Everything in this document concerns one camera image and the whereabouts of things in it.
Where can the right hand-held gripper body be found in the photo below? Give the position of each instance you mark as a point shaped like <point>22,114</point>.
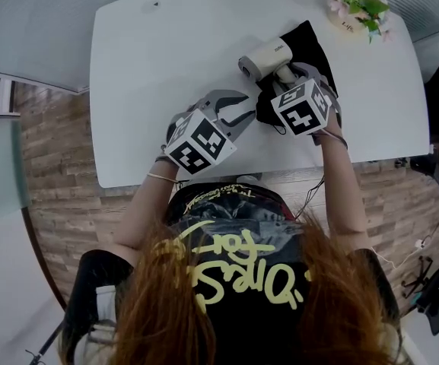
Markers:
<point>301,108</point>

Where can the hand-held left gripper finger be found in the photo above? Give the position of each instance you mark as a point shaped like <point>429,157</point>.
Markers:
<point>233,99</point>
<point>240,121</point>

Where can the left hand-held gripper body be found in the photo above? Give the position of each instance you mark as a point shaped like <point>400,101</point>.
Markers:
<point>200,145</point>

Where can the black cloth bag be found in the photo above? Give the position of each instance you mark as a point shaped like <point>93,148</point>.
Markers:
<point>306,48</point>

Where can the beige hair dryer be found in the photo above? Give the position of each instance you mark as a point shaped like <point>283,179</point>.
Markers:
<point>264,57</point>

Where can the person's right forearm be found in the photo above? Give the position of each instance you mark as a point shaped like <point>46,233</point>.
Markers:
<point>341,188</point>

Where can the person's left forearm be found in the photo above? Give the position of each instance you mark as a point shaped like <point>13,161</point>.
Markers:
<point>147,211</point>

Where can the pink flower pot plant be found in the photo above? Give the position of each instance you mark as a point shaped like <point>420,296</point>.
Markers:
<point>358,2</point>

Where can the black printed t-shirt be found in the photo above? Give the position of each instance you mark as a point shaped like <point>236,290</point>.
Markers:
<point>249,310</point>

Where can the white power adapter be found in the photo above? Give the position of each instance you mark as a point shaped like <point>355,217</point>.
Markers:
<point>420,243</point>

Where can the black mesh office chair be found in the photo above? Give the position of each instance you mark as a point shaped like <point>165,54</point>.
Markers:
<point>434,299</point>

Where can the black tripod stand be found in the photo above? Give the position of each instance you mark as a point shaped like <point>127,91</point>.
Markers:
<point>46,342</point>

